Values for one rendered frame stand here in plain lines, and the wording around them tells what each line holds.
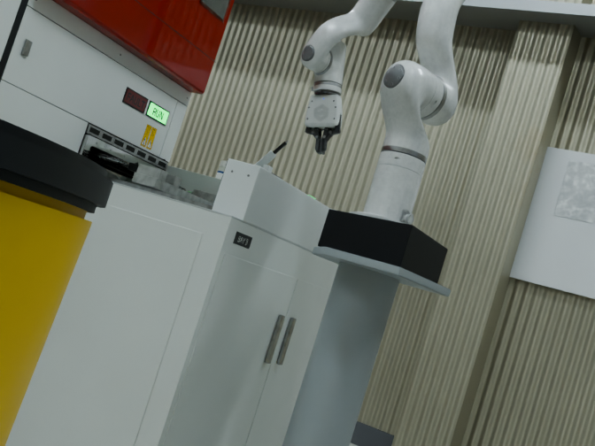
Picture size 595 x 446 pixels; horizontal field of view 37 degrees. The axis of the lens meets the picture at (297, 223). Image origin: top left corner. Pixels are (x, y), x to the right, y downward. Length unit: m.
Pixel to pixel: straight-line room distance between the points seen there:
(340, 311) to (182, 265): 0.40
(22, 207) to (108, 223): 1.69
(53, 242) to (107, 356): 1.60
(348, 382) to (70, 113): 1.06
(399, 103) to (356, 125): 3.08
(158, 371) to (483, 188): 2.89
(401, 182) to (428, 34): 0.41
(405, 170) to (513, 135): 2.55
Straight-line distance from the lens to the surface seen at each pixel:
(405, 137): 2.25
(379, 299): 2.18
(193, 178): 2.89
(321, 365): 2.18
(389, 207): 2.21
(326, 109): 2.55
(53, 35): 2.44
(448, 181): 4.96
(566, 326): 4.61
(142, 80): 2.76
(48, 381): 2.31
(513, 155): 4.71
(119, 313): 2.21
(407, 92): 2.23
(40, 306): 0.64
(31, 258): 0.60
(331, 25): 2.55
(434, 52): 2.37
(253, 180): 2.16
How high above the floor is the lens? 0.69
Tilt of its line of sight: 4 degrees up
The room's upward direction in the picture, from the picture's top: 18 degrees clockwise
